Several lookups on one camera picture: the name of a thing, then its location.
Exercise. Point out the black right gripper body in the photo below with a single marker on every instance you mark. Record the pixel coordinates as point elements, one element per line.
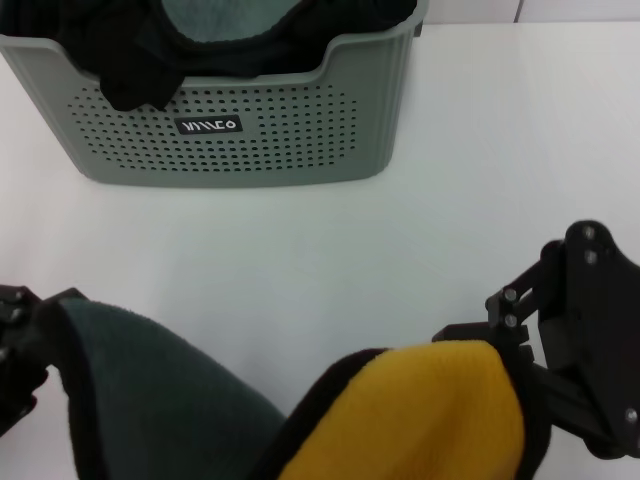
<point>600,325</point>

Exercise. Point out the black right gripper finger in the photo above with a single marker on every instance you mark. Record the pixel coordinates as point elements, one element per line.
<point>560,400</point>
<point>515,320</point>

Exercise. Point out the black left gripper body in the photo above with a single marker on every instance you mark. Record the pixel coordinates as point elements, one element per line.
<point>15,375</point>

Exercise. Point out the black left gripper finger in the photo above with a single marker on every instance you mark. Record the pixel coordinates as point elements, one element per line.
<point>20,305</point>

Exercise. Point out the yellow grey towel black trim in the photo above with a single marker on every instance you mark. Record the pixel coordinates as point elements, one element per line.
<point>425,410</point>

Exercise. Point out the grey-green perforated storage box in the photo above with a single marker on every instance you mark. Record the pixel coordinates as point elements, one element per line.
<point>300,130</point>

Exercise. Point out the grey-green towel black trim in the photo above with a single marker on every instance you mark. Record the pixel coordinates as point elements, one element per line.
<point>225,20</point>

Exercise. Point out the black cloth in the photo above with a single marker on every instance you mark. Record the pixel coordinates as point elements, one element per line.
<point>135,75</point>

